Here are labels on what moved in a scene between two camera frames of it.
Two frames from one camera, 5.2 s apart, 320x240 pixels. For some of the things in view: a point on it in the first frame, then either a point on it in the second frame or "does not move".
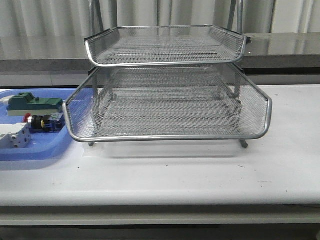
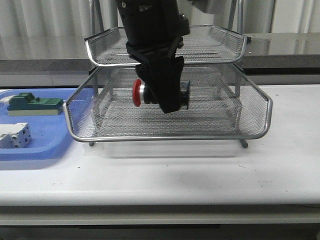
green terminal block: [24, 104] does not move
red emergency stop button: [54, 122] to [142, 93]
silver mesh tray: [209, 102] does not move
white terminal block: [14, 136] does not move
